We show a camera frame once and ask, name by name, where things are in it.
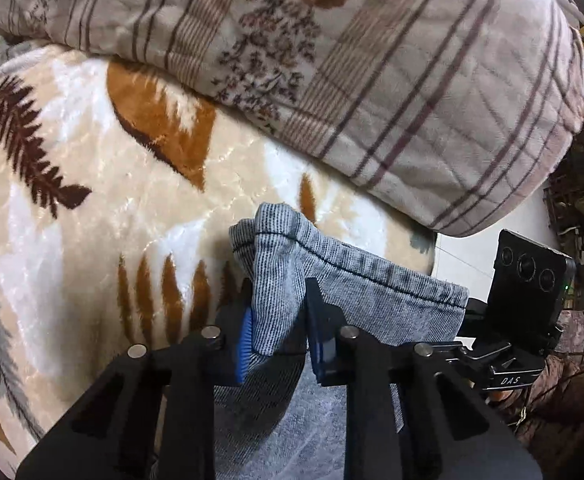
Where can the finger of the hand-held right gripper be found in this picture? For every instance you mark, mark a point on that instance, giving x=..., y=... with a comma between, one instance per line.
x=474, y=308

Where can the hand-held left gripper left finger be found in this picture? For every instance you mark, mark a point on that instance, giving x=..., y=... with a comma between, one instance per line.
x=244, y=342

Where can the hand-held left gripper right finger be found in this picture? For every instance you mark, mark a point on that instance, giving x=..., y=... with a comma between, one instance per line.
x=323, y=347

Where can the blue denim pants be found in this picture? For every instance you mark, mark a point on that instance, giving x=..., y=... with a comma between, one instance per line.
x=371, y=290

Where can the brown patterned cloth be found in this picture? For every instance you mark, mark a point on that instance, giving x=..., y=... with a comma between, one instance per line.
x=556, y=405

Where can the leaf print fleece blanket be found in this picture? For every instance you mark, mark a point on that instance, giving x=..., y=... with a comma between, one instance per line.
x=97, y=210

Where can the striped beige quilt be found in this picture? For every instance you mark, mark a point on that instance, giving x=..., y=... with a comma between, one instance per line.
x=371, y=85

